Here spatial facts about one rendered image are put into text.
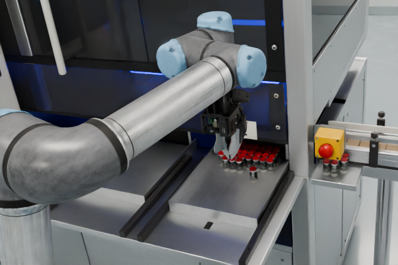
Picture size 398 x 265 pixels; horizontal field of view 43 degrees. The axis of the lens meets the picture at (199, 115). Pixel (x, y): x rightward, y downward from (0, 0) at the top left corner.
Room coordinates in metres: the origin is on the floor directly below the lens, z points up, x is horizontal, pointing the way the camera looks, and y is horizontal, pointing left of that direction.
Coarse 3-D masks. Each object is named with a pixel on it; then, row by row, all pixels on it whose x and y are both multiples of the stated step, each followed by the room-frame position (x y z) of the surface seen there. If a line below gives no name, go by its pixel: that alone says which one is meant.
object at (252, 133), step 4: (248, 124) 1.31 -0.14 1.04; (252, 124) 1.30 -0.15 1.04; (248, 128) 1.31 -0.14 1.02; (252, 128) 1.30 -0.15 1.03; (248, 132) 1.31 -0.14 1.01; (252, 132) 1.30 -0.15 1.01; (256, 132) 1.30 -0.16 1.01; (248, 136) 1.31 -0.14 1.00; (252, 136) 1.30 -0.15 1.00; (256, 136) 1.30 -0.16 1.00
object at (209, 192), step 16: (208, 160) 1.38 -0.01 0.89; (288, 160) 1.28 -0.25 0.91; (192, 176) 1.28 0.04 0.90; (208, 176) 1.30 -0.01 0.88; (224, 176) 1.29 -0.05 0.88; (240, 176) 1.28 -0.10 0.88; (272, 176) 1.26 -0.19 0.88; (176, 192) 1.19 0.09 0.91; (192, 192) 1.23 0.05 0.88; (208, 192) 1.22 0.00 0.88; (224, 192) 1.21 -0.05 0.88; (240, 192) 1.20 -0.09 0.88; (256, 192) 1.19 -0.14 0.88; (272, 192) 1.14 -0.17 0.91; (176, 208) 1.14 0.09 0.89; (192, 208) 1.12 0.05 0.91; (208, 208) 1.10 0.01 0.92; (224, 208) 1.13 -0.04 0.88; (240, 208) 1.12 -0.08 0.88; (256, 208) 1.11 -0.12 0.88; (240, 224) 1.05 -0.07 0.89; (256, 224) 1.03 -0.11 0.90
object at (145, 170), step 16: (160, 144) 1.54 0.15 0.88; (176, 144) 1.52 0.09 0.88; (192, 144) 1.47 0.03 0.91; (144, 160) 1.45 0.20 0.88; (160, 160) 1.43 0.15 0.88; (176, 160) 1.37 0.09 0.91; (128, 176) 1.36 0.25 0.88; (144, 176) 1.35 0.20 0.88; (160, 176) 1.28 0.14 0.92; (96, 192) 1.28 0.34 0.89; (112, 192) 1.25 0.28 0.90; (128, 192) 1.22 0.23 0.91; (144, 192) 1.26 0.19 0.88
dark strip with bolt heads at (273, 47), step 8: (264, 0) 1.28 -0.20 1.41; (272, 0) 1.27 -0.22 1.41; (280, 0) 1.26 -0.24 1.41; (264, 8) 1.28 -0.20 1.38; (272, 8) 1.27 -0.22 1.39; (280, 8) 1.26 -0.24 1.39; (272, 16) 1.27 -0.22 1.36; (280, 16) 1.26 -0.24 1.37; (272, 24) 1.27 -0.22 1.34; (280, 24) 1.26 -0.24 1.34; (272, 32) 1.27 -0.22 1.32; (280, 32) 1.26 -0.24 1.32; (272, 40) 1.27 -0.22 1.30; (280, 40) 1.26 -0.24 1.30; (272, 48) 1.27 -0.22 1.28; (280, 48) 1.26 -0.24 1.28; (272, 56) 1.27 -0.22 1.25; (280, 56) 1.26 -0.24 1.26; (272, 64) 1.27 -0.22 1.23; (280, 64) 1.26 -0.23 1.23
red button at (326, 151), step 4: (324, 144) 1.18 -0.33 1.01; (328, 144) 1.18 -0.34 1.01; (320, 148) 1.18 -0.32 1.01; (324, 148) 1.17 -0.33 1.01; (328, 148) 1.17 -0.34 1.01; (332, 148) 1.17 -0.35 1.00; (320, 152) 1.17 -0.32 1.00; (324, 152) 1.17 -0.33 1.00; (328, 152) 1.16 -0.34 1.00; (332, 152) 1.16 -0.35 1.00; (324, 156) 1.17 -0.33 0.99; (328, 156) 1.16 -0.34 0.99
